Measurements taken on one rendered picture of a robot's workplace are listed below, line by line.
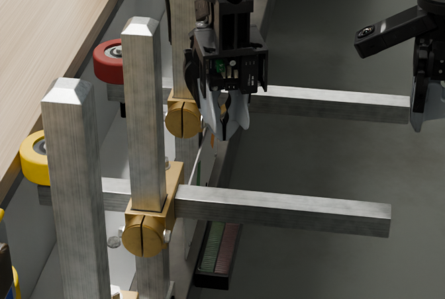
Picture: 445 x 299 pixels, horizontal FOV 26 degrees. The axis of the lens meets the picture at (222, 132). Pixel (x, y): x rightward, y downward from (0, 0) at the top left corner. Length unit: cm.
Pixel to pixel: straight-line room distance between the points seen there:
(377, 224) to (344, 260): 125
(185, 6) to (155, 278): 35
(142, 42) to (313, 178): 170
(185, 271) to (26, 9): 51
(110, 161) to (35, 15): 30
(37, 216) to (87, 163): 60
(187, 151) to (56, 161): 60
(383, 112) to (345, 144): 146
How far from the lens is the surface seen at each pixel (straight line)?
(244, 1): 99
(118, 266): 144
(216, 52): 101
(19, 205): 133
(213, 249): 134
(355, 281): 236
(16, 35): 148
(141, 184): 112
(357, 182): 268
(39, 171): 117
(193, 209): 118
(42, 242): 144
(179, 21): 129
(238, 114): 112
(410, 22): 130
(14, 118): 127
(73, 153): 80
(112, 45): 141
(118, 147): 170
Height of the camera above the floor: 156
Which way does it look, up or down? 33 degrees down
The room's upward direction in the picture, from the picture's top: straight up
